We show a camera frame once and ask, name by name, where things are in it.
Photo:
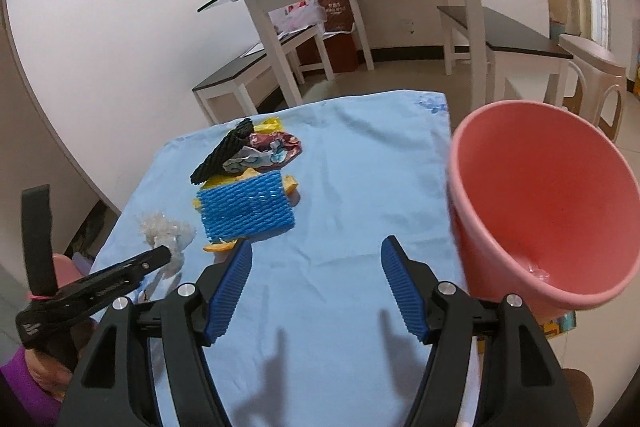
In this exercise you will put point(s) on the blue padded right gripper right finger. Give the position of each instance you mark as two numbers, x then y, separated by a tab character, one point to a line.
410	283

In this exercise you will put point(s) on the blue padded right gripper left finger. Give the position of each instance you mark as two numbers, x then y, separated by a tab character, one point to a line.
223	284

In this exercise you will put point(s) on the clear plastic wrap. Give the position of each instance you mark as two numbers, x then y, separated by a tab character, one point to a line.
176	235

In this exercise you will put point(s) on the blue foam fruit net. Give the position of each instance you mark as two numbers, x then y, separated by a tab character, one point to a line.
254	206

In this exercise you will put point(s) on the purple sleeve forearm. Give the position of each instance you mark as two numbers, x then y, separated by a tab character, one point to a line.
23	402

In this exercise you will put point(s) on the person's left hand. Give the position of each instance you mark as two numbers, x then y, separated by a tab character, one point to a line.
50	374

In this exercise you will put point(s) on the orange peel piece near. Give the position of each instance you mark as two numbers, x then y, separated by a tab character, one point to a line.
220	248

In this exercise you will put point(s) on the light blue table cloth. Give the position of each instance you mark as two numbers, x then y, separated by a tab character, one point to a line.
317	338

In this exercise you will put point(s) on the black foam net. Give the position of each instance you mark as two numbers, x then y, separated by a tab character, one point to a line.
232	143

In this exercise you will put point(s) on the pink plastic bucket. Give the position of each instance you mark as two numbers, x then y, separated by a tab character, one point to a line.
546	207

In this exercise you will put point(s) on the crumpled colourful wrapper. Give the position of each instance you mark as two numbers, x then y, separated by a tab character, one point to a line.
264	152

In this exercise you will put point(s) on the colourful box under bucket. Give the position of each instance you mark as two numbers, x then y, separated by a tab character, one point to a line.
561	325

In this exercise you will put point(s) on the brown round stool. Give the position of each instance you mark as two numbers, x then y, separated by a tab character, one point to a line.
581	389

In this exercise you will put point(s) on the red shopping bag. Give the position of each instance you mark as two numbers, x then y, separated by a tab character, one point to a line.
339	37

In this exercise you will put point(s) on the left dark top bench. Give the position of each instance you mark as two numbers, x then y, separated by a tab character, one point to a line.
233	78

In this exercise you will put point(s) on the dark bench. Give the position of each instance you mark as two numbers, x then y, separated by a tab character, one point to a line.
233	78
512	48

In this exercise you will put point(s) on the right dark top bench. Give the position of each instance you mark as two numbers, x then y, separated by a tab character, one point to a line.
512	48

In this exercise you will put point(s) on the white plastic bag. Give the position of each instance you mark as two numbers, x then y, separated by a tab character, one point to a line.
298	16

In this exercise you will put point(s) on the beige plastic stool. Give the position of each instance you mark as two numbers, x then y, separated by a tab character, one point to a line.
598	76

